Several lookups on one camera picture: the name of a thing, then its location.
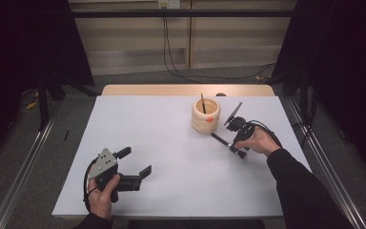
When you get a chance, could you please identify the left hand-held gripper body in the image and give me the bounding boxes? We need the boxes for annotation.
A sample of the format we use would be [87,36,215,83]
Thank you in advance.
[88,147,143,203]

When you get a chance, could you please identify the black horizontal frame bar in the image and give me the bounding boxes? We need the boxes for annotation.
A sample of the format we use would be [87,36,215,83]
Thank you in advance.
[71,9,296,19]

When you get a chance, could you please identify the black makeup brush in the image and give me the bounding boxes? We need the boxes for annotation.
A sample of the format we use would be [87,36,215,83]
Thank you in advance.
[211,132,248,159]

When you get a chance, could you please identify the white wall socket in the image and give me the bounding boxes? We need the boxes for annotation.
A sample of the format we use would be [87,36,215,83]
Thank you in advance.
[157,0,181,10]

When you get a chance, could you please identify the hand-held gripper black cable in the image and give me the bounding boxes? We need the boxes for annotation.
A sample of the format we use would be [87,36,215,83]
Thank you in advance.
[247,119,282,148]
[82,156,101,213]

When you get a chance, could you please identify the black curtain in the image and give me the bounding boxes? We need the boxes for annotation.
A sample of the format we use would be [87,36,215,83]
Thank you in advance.
[0,0,95,166]
[271,0,366,184]

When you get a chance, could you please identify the person's right hand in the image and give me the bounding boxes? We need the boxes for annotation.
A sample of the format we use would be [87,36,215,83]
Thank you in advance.
[234,127,282,157]

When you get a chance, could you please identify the left hand-held gripper black cable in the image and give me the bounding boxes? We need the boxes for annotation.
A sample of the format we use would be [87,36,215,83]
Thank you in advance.
[82,156,101,213]

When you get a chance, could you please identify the aluminium floor rail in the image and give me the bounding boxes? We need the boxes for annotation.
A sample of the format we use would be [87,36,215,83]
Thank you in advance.
[285,96,366,229]
[0,98,65,229]

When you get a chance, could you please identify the black metal stand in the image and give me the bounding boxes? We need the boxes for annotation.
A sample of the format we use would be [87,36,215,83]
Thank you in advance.
[37,72,51,132]

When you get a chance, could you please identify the right hand-held gripper black cable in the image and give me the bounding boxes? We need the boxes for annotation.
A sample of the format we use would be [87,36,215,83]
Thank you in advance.
[247,119,282,148]

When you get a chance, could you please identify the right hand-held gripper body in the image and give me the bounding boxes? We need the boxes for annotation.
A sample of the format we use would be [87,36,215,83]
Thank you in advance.
[223,101,255,145]

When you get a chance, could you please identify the cream ribbed brush holder cup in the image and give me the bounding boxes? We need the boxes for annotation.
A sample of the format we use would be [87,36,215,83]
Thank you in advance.
[191,97,222,135]

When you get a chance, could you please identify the person's left hand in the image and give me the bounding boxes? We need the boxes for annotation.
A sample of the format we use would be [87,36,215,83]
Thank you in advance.
[88,174,122,220]

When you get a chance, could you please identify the white table mat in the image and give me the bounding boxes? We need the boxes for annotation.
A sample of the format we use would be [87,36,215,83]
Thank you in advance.
[51,94,332,220]

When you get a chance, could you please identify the brown pencil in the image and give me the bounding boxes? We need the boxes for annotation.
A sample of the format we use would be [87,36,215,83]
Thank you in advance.
[199,93,207,115]

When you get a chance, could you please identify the black wall cable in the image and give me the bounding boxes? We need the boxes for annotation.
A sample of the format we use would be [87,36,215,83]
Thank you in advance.
[162,16,203,85]
[165,16,277,81]

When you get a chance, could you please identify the wooden wall strip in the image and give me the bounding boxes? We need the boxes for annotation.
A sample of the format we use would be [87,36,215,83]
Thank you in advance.
[187,0,193,70]

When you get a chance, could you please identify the yellow floor object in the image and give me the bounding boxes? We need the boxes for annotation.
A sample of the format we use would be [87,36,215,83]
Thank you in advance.
[25,99,40,111]

